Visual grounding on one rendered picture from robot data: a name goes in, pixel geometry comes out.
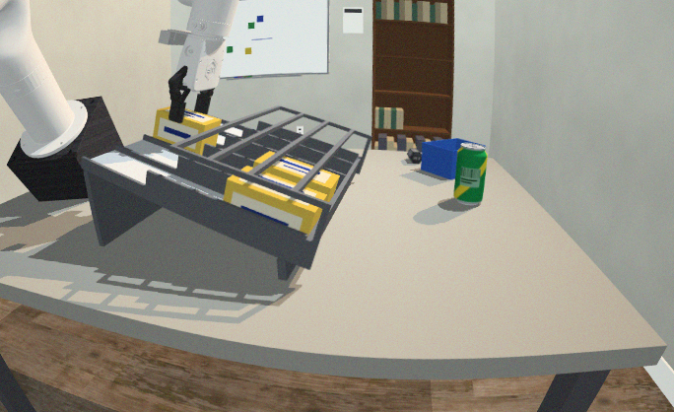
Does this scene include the green drink can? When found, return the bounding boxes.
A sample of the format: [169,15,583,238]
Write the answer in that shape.
[453,143,488,206]

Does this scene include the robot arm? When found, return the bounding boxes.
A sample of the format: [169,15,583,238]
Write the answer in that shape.
[0,0,239,158]

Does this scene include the yellow butter carton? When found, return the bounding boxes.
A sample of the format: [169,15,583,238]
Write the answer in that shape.
[253,151,340,202]
[223,172,327,234]
[153,106,222,155]

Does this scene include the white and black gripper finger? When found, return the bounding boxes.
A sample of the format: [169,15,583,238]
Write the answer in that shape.
[168,66,191,123]
[194,88,215,114]

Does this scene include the blue open bin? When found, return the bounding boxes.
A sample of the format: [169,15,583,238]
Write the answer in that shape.
[422,138,478,179]

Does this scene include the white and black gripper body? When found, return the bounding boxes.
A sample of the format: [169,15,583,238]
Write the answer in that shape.
[176,34,226,92]

